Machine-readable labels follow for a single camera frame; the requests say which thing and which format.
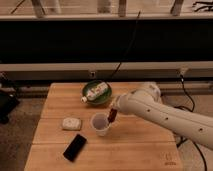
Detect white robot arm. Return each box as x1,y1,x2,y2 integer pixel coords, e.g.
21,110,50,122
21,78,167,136
112,82,213,150

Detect green bowl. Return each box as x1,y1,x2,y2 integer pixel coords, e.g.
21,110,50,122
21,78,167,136
82,80,112,105

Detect white labelled bottle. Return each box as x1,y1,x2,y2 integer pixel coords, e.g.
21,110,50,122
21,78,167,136
81,82,109,102

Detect white soap bar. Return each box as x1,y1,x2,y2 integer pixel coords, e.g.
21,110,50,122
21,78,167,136
62,117,82,131

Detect black phone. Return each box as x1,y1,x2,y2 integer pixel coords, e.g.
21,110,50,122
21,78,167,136
63,134,87,162

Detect dark object at left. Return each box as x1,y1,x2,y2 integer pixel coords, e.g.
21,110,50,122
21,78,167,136
0,72,19,124

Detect black cable to wall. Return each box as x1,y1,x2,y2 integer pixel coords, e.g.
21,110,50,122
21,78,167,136
107,10,142,82

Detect black floor cables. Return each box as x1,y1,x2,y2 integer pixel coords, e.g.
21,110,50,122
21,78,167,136
173,73,209,171

